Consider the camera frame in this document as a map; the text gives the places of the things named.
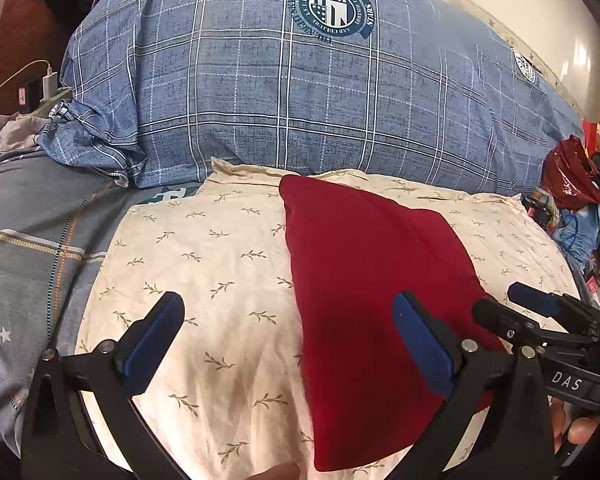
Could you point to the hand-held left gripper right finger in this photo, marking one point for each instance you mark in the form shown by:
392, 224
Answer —
425, 345

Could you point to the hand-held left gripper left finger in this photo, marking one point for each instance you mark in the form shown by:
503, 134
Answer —
147, 345

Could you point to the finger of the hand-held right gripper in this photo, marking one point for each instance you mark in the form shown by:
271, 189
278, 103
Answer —
515, 327
535, 299

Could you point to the dark red cloth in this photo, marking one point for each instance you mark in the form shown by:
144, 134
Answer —
355, 260

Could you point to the person's right hand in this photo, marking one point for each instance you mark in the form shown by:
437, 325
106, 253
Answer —
582, 430

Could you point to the cream leaf-print pillow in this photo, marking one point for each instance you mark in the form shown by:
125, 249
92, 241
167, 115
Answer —
205, 260

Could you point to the red plastic bag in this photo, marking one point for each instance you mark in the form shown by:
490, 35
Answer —
572, 170

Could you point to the grey striped bedsheet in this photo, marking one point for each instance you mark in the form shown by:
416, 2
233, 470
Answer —
25, 220

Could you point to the pale grey crumpled cloth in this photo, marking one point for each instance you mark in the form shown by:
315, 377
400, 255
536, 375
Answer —
10, 132

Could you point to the white power strip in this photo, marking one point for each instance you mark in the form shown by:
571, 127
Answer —
50, 105

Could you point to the blue plaid quilt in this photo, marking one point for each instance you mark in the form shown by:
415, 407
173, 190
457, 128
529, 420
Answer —
280, 110

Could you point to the black power adapter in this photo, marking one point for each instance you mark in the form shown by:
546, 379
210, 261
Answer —
27, 96

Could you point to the white charger plug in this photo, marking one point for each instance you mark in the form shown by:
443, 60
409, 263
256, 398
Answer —
49, 85

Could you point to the brown wooden headboard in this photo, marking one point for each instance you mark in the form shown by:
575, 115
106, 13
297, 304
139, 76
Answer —
20, 35

